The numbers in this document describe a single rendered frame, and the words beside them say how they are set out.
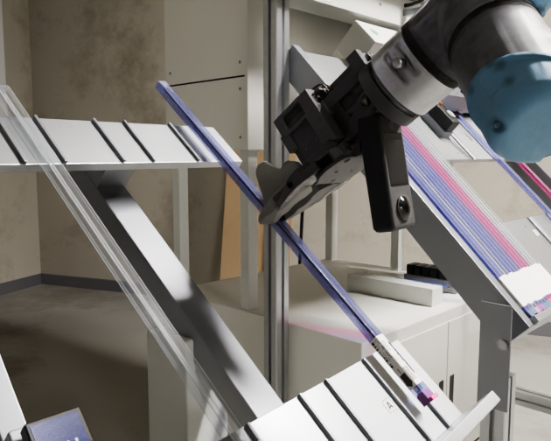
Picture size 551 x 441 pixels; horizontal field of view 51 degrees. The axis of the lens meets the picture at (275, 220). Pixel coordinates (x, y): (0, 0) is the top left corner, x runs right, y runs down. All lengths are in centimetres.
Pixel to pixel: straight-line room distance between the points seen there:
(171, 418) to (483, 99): 42
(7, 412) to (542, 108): 43
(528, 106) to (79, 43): 421
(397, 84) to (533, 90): 15
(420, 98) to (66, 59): 413
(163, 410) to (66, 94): 402
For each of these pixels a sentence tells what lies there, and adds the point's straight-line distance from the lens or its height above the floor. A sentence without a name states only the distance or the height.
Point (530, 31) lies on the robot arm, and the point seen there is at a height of 108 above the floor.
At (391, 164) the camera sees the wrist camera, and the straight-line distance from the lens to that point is 57.
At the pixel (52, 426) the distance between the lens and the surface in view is 45.
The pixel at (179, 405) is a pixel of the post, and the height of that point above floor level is 74.
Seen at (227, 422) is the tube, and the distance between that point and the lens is 45.
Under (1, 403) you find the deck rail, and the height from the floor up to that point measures 81.
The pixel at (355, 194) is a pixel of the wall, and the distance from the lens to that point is 353.
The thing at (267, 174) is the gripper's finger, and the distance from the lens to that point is 63.
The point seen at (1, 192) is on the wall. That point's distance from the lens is 452.
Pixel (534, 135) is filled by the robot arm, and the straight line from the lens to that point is 44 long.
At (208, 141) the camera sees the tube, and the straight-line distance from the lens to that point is 72.
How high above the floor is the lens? 99
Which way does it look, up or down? 7 degrees down
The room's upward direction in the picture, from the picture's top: straight up
